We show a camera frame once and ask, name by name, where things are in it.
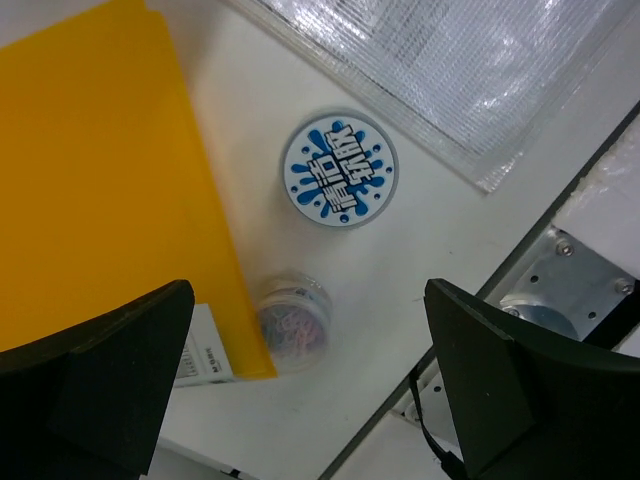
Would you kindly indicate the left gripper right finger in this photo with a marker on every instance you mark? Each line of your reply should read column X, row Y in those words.
column 526, row 402

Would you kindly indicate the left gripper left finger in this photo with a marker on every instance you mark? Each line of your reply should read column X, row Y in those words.
column 89, row 402

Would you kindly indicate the blue-white round tin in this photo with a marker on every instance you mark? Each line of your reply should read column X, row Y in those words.
column 339, row 169

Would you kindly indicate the small white labelled box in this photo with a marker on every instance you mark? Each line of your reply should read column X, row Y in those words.
column 203, row 360

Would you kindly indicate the white foam board cover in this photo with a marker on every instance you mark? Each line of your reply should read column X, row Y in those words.
column 603, row 212

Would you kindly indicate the yellow plastic folder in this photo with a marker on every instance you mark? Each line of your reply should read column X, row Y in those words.
column 106, row 190

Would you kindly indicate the clear document sleeve with papers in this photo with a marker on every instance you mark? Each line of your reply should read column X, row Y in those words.
column 471, row 82

